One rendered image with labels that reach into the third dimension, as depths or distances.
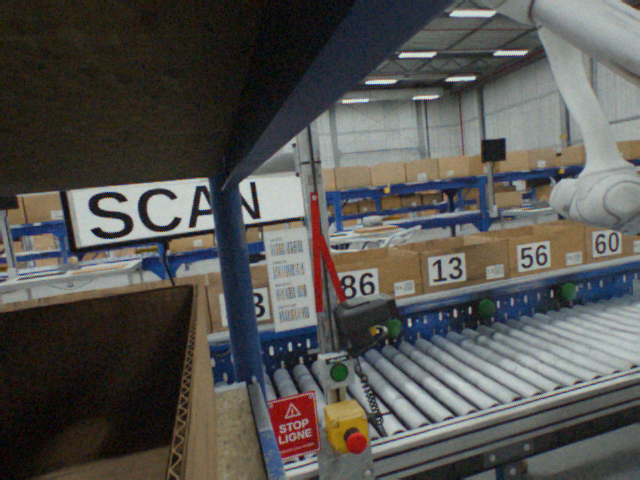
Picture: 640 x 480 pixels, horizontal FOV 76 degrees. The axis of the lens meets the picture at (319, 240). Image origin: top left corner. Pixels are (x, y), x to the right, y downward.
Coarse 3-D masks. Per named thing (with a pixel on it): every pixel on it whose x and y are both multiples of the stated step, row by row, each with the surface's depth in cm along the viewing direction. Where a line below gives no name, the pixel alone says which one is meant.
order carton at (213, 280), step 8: (264, 264) 168; (216, 272) 163; (256, 272) 167; (264, 272) 168; (208, 280) 160; (216, 280) 163; (256, 280) 138; (264, 280) 139; (208, 288) 134; (216, 288) 135; (256, 288) 138; (208, 296) 135; (216, 296) 135; (216, 304) 135; (216, 312) 136; (272, 312) 141; (216, 320) 136; (264, 320) 140; (272, 320) 141; (216, 328) 136; (224, 328) 137
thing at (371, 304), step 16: (352, 304) 79; (368, 304) 79; (384, 304) 79; (336, 320) 81; (352, 320) 77; (368, 320) 78; (384, 320) 79; (352, 336) 79; (368, 336) 80; (352, 352) 80
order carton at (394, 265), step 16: (336, 256) 176; (352, 256) 178; (368, 256) 180; (384, 256) 181; (400, 256) 152; (416, 256) 154; (384, 272) 151; (400, 272) 152; (416, 272) 154; (384, 288) 151; (416, 288) 155
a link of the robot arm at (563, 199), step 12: (564, 180) 104; (576, 180) 103; (552, 192) 106; (564, 192) 102; (576, 192) 101; (552, 204) 105; (564, 204) 102; (576, 204) 99; (564, 216) 106; (576, 216) 101
